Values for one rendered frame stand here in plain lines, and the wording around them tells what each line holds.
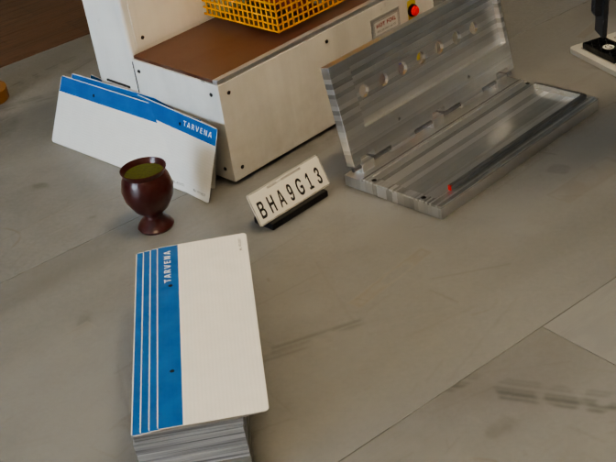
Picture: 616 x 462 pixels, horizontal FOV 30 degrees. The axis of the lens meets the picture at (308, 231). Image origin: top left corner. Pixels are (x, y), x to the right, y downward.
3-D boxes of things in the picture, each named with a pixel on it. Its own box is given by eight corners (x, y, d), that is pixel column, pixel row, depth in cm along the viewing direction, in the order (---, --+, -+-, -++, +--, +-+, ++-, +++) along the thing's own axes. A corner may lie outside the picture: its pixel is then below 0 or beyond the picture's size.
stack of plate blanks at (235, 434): (255, 475, 136) (243, 416, 132) (147, 494, 136) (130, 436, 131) (235, 290, 171) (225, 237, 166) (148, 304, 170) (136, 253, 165)
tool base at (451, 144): (441, 219, 180) (440, 199, 178) (345, 184, 193) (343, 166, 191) (598, 109, 204) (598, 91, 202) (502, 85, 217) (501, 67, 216)
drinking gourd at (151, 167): (120, 235, 189) (105, 176, 183) (150, 209, 195) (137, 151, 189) (161, 244, 185) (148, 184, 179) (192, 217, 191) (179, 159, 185)
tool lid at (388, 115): (327, 68, 182) (319, 68, 184) (357, 176, 190) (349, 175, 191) (495, -23, 207) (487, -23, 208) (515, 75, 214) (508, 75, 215)
